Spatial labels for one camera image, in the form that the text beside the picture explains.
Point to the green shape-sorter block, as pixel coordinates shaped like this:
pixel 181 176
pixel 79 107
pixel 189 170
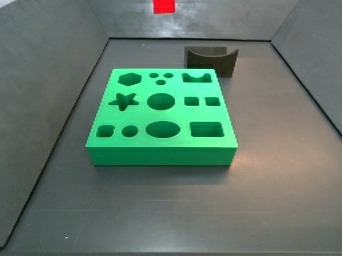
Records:
pixel 162 117

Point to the dark grey curved block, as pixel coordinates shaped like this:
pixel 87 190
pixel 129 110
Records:
pixel 212 58

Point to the red square marker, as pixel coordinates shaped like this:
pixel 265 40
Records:
pixel 163 6

